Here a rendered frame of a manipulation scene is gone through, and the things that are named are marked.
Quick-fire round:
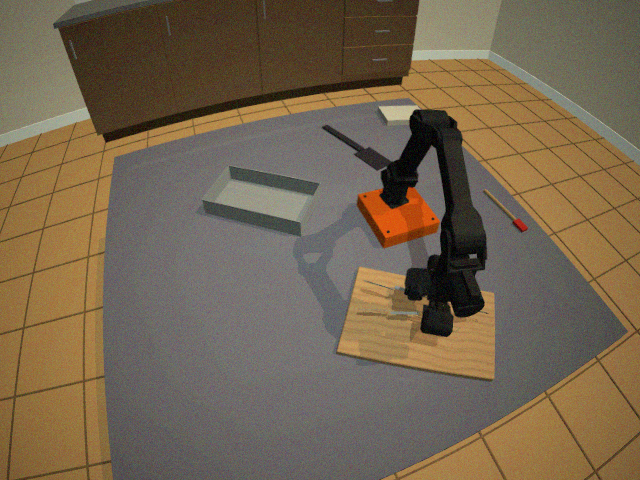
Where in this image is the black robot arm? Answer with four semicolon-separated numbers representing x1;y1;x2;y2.
379;109;487;318

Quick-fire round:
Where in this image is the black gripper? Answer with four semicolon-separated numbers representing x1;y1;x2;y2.
420;254;454;337

